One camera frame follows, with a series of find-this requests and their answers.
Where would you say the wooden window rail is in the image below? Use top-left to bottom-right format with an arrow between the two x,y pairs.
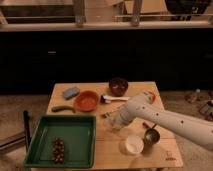
0,21 -> 213,32

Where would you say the orange bowl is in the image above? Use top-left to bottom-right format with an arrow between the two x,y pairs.
73,90 -> 99,112

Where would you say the black chair frame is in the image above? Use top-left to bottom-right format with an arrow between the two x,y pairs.
0,111 -> 31,153

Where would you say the dark brown bowl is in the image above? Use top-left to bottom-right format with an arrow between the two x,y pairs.
109,77 -> 128,97

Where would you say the small metal cup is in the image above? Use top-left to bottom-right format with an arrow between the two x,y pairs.
144,128 -> 160,145

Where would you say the green plastic tray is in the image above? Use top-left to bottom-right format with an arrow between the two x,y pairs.
24,115 -> 96,169

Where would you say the orange apple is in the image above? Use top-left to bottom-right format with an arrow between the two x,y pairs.
149,91 -> 156,102

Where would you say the white plastic cup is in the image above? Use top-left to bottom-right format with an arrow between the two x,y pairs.
124,135 -> 144,155

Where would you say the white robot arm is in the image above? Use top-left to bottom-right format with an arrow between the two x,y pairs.
114,92 -> 213,151

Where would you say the green cucumber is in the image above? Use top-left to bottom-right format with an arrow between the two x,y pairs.
51,105 -> 76,113

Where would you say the dark grape bunch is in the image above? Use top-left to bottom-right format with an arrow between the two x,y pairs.
52,138 -> 65,163

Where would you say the blue sponge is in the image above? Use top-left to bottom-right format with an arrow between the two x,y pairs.
62,87 -> 80,100

